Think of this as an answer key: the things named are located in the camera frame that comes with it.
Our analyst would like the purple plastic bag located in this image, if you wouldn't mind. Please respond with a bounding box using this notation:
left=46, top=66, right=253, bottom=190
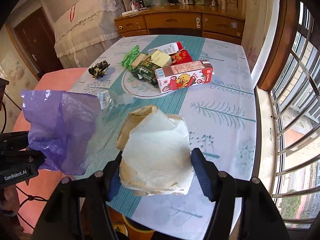
left=21, top=89, right=101, bottom=176

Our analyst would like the white brown paper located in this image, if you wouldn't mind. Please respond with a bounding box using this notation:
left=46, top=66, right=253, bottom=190
left=116, top=105, right=194, bottom=196

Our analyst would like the clear plastic wrapper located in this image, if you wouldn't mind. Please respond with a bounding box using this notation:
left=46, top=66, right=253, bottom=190
left=97, top=89, right=134, bottom=110

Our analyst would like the black yellow wrapper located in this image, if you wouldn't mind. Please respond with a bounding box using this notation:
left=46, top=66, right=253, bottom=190
left=88, top=61, right=110, bottom=79

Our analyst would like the red strawberry milk carton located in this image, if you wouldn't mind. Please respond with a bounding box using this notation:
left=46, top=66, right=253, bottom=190
left=155, top=60, right=214, bottom=94

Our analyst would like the dark green snack bag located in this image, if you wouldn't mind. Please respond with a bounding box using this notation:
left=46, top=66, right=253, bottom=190
left=131, top=59, right=161, bottom=87

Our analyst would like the green plastic wrapper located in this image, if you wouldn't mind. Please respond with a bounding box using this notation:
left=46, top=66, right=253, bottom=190
left=121, top=45, right=140, bottom=72

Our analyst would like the red envelope bag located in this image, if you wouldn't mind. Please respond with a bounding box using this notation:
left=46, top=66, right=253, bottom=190
left=171, top=49, right=193, bottom=65

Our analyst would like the pale yellow paper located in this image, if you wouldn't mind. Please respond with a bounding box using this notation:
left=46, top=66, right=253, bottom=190
left=147, top=50, right=172, bottom=67

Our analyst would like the white red small box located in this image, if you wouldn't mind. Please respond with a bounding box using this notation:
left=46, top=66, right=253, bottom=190
left=148, top=42, right=184, bottom=55

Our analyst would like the yellow rimmed trash bin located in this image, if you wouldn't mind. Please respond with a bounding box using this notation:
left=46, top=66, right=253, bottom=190
left=111, top=212, right=155, bottom=239

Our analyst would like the pink bed sheet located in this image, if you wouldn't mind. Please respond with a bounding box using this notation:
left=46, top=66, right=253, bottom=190
left=14, top=68, right=86, bottom=199

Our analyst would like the teal white patterned tablecloth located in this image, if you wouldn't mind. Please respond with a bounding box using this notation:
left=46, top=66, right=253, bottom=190
left=86, top=35, right=257, bottom=239

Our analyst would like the window metal grille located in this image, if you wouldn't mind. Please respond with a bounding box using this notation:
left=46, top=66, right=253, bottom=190
left=271, top=3, right=320, bottom=229

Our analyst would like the brown wooden door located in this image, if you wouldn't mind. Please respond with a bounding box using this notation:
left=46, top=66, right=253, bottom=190
left=14, top=8, right=63, bottom=78

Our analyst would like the white lace covered cabinet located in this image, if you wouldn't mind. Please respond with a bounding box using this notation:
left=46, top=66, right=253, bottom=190
left=54, top=0, right=125, bottom=69

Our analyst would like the wooden desk with drawers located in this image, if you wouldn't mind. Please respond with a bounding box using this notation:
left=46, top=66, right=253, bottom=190
left=114, top=5, right=245, bottom=45

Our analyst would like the white power strip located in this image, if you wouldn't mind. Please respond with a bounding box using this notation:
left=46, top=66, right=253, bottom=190
left=121, top=9, right=139, bottom=17

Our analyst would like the white bottle on desk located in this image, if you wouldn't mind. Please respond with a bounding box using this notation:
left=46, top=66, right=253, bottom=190
left=221, top=0, right=226, bottom=10

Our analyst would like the beige patterned curtain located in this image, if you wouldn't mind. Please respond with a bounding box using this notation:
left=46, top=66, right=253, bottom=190
left=241, top=0, right=274, bottom=70

